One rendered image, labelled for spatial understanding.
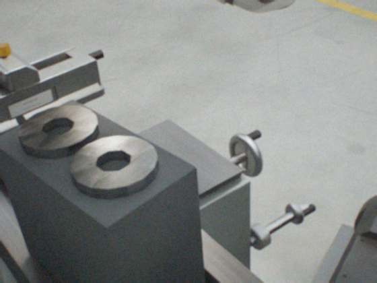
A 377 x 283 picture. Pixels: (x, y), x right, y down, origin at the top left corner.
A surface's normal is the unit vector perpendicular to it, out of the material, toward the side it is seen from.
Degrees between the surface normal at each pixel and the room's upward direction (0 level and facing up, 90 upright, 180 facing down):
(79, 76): 90
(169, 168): 0
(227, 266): 0
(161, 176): 0
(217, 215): 90
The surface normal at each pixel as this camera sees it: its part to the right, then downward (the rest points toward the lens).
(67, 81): 0.60, 0.45
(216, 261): -0.08, -0.79
